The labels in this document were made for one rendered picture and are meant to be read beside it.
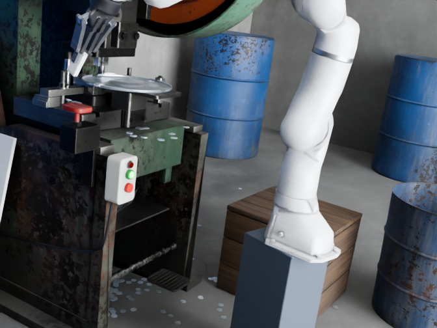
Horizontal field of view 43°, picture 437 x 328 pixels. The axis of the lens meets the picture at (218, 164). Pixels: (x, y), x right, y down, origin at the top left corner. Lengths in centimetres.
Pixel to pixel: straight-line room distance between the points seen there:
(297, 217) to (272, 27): 381
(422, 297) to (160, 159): 105
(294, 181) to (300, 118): 19
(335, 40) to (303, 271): 63
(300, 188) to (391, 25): 346
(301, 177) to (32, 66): 97
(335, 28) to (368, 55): 349
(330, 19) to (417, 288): 112
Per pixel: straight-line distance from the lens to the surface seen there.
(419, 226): 205
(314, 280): 163
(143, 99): 183
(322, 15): 135
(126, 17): 186
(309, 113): 141
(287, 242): 153
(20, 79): 192
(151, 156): 183
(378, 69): 486
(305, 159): 151
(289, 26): 513
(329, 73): 143
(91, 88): 184
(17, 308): 198
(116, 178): 155
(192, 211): 204
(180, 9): 211
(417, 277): 211
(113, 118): 177
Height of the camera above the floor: 107
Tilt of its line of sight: 16 degrees down
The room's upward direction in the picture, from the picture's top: 8 degrees clockwise
